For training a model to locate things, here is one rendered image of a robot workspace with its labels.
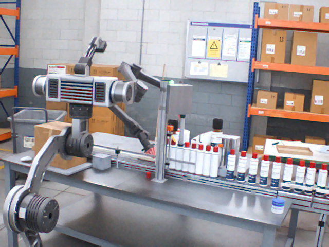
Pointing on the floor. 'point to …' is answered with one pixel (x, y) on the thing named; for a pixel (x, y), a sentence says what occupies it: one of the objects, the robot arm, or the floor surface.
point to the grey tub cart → (25, 133)
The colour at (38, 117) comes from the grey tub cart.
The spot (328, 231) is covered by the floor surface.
